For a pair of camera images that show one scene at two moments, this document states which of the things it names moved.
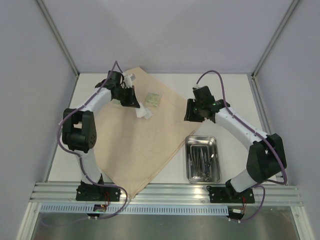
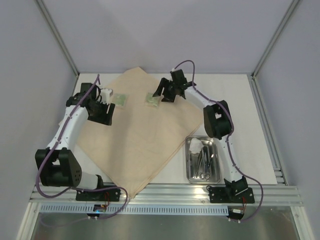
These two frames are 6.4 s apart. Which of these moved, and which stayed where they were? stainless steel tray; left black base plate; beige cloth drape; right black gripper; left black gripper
Moved: right black gripper; left black gripper
Stayed: stainless steel tray; left black base plate; beige cloth drape
